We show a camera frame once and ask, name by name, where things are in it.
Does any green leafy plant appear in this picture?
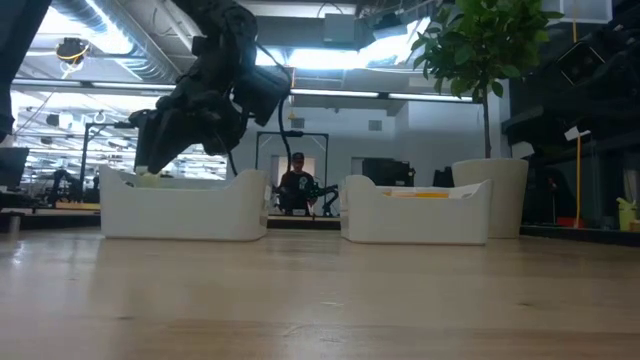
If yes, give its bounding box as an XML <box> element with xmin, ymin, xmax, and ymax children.
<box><xmin>410</xmin><ymin>0</ymin><xmax>566</xmax><ymax>160</ymax></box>

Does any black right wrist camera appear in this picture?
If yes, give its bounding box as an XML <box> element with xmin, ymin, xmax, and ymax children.
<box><xmin>556</xmin><ymin>41</ymin><xmax>607</xmax><ymax>87</ymax></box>

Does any black equipment case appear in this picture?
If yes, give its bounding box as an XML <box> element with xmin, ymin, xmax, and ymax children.
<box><xmin>362</xmin><ymin>157</ymin><xmax>416</xmax><ymax>188</ymax></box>

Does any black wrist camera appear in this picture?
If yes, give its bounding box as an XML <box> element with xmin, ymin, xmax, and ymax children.
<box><xmin>556</xmin><ymin>41</ymin><xmax>607</xmax><ymax>87</ymax></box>
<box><xmin>232</xmin><ymin>64</ymin><xmax>293</xmax><ymax>128</ymax></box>

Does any white plastic bin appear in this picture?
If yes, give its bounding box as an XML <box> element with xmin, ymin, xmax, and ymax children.
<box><xmin>98</xmin><ymin>164</ymin><xmax>272</xmax><ymax>243</ymax></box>
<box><xmin>339</xmin><ymin>174</ymin><xmax>494</xmax><ymax>247</ymax></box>

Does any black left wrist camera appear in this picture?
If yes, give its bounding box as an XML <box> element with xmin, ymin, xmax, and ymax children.
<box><xmin>232</xmin><ymin>64</ymin><xmax>293</xmax><ymax>128</ymax></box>

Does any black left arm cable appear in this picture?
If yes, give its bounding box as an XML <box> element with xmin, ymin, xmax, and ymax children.
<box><xmin>227</xmin><ymin>42</ymin><xmax>296</xmax><ymax>176</ymax></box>

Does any white plant pot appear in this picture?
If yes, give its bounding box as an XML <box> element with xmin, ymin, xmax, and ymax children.
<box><xmin>451</xmin><ymin>158</ymin><xmax>530</xmax><ymax>240</ymax></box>

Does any yellow-green container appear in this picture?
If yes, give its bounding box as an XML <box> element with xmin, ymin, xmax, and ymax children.
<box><xmin>616</xmin><ymin>196</ymin><xmax>639</xmax><ymax>232</ymax></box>

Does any long strip light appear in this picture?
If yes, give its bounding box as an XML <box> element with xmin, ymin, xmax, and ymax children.
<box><xmin>9</xmin><ymin>78</ymin><xmax>474</xmax><ymax>104</ymax></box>

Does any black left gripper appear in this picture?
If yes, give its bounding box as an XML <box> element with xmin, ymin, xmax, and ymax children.
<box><xmin>129</xmin><ymin>49</ymin><xmax>251</xmax><ymax>176</ymax></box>

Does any person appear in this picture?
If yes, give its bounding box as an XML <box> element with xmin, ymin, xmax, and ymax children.
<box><xmin>276</xmin><ymin>151</ymin><xmax>320</xmax><ymax>217</ymax></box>

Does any yellow pill bottle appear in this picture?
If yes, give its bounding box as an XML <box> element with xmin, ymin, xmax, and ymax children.
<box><xmin>133</xmin><ymin>167</ymin><xmax>164</xmax><ymax>189</ymax></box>

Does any dark monitor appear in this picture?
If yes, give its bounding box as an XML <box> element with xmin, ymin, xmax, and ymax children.
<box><xmin>0</xmin><ymin>147</ymin><xmax>30</xmax><ymax>191</ymax></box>

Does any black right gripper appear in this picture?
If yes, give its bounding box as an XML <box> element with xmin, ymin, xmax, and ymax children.
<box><xmin>502</xmin><ymin>84</ymin><xmax>616</xmax><ymax>146</ymax></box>

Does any plastic-wrapped orange pill bottle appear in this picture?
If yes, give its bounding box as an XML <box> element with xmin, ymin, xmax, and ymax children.
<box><xmin>414</xmin><ymin>187</ymin><xmax>451</xmax><ymax>200</ymax></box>

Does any black hanging cable reel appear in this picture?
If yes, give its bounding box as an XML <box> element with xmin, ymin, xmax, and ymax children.
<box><xmin>54</xmin><ymin>37</ymin><xmax>91</xmax><ymax>66</ymax></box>

